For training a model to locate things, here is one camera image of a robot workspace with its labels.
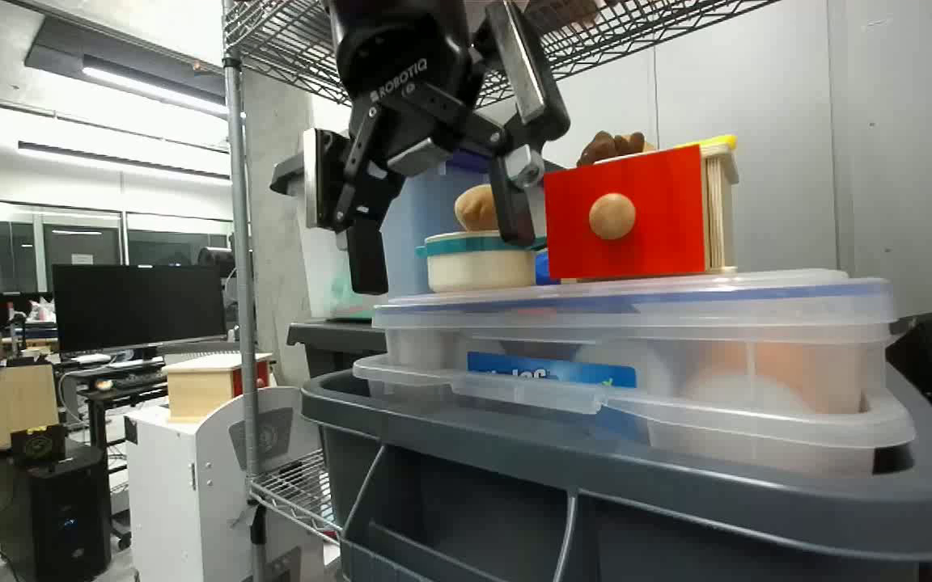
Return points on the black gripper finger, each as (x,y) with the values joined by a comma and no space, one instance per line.
(365,253)
(536,97)

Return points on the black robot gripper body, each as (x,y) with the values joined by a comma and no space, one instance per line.
(404,54)

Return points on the dark brown teddy toy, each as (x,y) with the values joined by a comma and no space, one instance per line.
(612,147)

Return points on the red-front wooden drawer with knob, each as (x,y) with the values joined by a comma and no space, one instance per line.
(649,181)

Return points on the light wooden drawer box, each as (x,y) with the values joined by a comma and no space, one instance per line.
(719,214)

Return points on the large clear lidded plastic container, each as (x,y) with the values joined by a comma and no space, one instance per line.
(649,325)

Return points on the clear plastic container blue label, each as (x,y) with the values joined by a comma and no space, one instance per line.
(703,431)

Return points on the clear storage bin dark lid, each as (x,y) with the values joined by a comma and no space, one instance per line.
(401,253)

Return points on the cream bowl with teal rim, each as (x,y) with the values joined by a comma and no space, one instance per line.
(483,268)

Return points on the blue ball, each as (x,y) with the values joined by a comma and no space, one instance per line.
(542,267)

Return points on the tan box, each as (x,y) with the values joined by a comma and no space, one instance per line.
(199,390)

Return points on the black computer monitor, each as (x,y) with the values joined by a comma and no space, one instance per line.
(138,307)

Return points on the thin ceiling light strip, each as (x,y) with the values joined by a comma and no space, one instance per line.
(121,159)

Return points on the ceiling light with grey housing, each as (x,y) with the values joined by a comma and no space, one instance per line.
(142,86)

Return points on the black cart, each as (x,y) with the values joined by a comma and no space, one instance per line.
(110,382)

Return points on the white cabinet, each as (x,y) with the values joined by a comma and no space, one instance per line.
(180,486)

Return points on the cardboard box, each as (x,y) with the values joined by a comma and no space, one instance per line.
(14,400)

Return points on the black computer tower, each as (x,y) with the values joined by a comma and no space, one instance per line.
(49,517)

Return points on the grey plastic tote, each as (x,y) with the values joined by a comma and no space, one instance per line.
(703,506)

